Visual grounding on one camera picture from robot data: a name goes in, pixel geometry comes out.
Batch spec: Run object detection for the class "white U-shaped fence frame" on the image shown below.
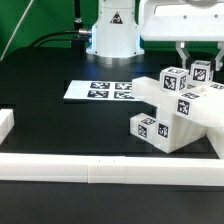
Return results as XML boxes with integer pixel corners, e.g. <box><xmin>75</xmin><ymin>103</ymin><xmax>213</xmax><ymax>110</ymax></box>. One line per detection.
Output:
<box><xmin>0</xmin><ymin>108</ymin><xmax>224</xmax><ymax>187</ymax></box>

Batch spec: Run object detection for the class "black cable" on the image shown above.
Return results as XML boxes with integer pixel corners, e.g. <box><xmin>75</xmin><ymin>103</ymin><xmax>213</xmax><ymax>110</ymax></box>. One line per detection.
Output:
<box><xmin>29</xmin><ymin>30</ymin><xmax>92</xmax><ymax>48</ymax></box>

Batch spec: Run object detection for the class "black pole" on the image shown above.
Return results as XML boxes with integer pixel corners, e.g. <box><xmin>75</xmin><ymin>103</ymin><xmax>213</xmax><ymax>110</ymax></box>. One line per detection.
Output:
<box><xmin>74</xmin><ymin>0</ymin><xmax>83</xmax><ymax>30</ymax></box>

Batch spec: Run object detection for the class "white tagged cube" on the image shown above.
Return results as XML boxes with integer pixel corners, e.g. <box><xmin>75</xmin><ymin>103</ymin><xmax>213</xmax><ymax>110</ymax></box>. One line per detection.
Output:
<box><xmin>190</xmin><ymin>60</ymin><xmax>213</xmax><ymax>84</ymax></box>
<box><xmin>160</xmin><ymin>67</ymin><xmax>189</xmax><ymax>93</ymax></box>

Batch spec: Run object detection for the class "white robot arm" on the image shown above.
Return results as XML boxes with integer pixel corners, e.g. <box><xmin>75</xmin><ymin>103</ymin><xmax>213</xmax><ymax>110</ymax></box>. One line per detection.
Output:
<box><xmin>87</xmin><ymin>0</ymin><xmax>224</xmax><ymax>70</ymax></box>

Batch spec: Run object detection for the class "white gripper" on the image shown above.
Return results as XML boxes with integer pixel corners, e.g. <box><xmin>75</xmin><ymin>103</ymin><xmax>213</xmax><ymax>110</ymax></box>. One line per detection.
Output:
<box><xmin>138</xmin><ymin>0</ymin><xmax>224</xmax><ymax>71</ymax></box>

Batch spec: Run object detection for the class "white cable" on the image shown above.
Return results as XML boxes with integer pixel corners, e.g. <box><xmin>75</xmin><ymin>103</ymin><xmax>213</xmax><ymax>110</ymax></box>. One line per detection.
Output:
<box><xmin>0</xmin><ymin>0</ymin><xmax>36</xmax><ymax>61</ymax></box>

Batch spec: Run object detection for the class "white chair seat block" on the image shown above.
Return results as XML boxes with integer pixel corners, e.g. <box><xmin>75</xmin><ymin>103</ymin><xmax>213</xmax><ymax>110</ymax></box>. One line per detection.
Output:
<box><xmin>154</xmin><ymin>109</ymin><xmax>206</xmax><ymax>153</ymax></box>

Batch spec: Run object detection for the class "white marker base sheet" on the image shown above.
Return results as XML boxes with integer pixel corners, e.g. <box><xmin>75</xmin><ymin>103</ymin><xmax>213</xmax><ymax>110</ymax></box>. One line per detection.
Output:
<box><xmin>64</xmin><ymin>80</ymin><xmax>135</xmax><ymax>101</ymax></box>

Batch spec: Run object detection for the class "white chair back frame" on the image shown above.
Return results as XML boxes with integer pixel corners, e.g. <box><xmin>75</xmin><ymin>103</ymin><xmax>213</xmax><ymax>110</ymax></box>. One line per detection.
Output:
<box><xmin>132</xmin><ymin>77</ymin><xmax>224</xmax><ymax>128</ymax></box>

